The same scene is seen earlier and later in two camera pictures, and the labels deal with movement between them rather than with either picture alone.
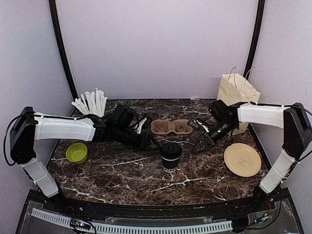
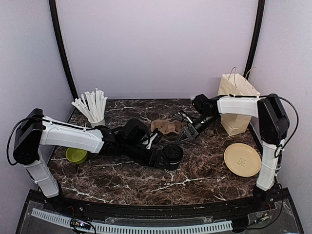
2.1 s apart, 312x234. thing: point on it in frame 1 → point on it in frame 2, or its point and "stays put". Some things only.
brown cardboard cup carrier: x=160 y=126 stays put
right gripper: x=208 y=142 → x=192 y=135
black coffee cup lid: x=170 y=151 stays put
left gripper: x=145 y=146 → x=157 y=159
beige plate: x=242 y=160 stays put
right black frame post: x=259 y=24 stays put
